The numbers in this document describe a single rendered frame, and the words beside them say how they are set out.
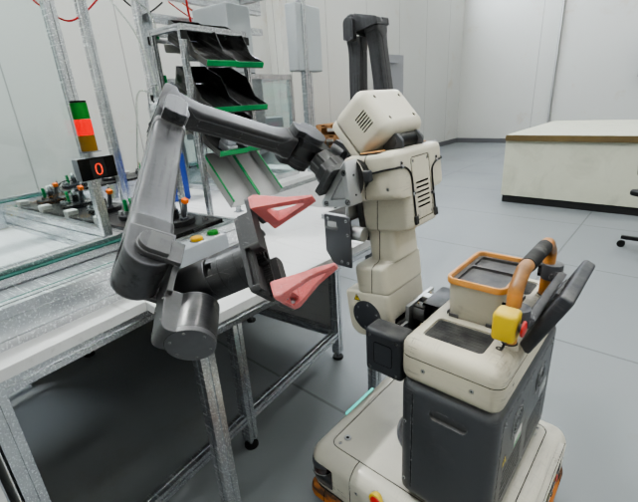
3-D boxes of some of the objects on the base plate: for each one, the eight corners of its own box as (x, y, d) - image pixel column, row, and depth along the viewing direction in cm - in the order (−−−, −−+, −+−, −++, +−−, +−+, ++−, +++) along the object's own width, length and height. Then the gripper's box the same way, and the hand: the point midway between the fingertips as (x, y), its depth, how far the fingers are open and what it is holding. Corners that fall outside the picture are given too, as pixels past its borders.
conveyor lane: (226, 245, 158) (222, 220, 154) (-39, 358, 93) (-55, 320, 90) (179, 235, 173) (175, 213, 170) (-75, 327, 109) (-91, 294, 105)
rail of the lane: (246, 243, 158) (242, 216, 154) (-29, 366, 90) (-48, 324, 86) (236, 241, 161) (232, 215, 157) (-38, 359, 93) (-56, 317, 89)
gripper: (220, 239, 58) (318, 195, 55) (240, 332, 52) (349, 289, 49) (192, 221, 52) (300, 170, 49) (210, 324, 46) (333, 274, 43)
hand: (319, 232), depth 49 cm, fingers open, 9 cm apart
